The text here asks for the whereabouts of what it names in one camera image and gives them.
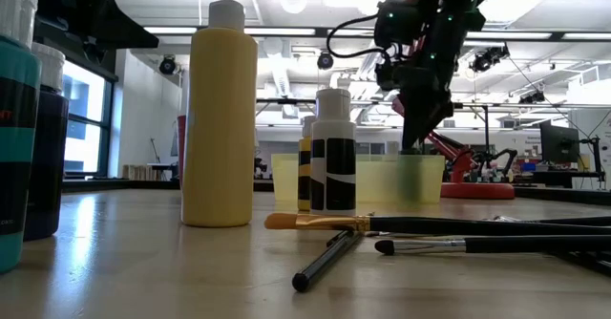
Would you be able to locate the black computer monitor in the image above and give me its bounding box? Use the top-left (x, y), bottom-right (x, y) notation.
top-left (539, 119), bottom-right (581, 166)

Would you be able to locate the green paint bottle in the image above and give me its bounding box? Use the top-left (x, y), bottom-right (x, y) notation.
top-left (396, 154), bottom-right (426, 203)

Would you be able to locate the black right camera cable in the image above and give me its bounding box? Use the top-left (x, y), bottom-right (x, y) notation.
top-left (327, 12), bottom-right (397, 60)

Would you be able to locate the white paint bottle black label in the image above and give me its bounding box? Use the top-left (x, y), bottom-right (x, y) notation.
top-left (309, 88), bottom-right (358, 217)

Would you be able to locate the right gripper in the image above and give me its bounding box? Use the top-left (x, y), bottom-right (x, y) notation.
top-left (374, 12), bottom-right (486, 152)

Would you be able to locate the black-bristle brush silver ferrule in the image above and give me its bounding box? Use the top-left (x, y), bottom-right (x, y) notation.
top-left (373, 236), bottom-right (611, 256)

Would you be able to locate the black background desk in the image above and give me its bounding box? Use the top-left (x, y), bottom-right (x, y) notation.
top-left (513, 168), bottom-right (607, 190)

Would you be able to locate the large yellow paint bottle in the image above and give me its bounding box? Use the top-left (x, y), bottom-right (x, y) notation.
top-left (180, 0), bottom-right (260, 228)

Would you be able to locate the red desk lamp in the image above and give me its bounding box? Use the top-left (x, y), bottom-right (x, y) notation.
top-left (390, 0), bottom-right (516, 201)

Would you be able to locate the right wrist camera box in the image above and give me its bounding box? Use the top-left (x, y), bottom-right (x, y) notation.
top-left (373, 0), bottom-right (421, 51)

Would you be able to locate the dark blue paint bottle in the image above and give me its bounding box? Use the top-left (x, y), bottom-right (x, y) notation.
top-left (22, 41), bottom-right (71, 243)

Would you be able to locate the small yellow paint bottle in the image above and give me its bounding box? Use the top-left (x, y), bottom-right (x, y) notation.
top-left (297, 115), bottom-right (314, 213)

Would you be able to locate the white ring light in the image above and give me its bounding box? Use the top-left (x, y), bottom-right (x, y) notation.
top-left (280, 0), bottom-right (308, 15)

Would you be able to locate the teal paint bottle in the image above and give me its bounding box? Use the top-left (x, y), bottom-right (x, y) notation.
top-left (0, 0), bottom-right (43, 275)

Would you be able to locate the thick black brush silver ferrule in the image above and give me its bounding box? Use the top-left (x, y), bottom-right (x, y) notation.
top-left (291, 229), bottom-right (365, 293)

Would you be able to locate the yellow translucent plastic tray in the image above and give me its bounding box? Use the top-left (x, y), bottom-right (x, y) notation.
top-left (270, 153), bottom-right (446, 204)

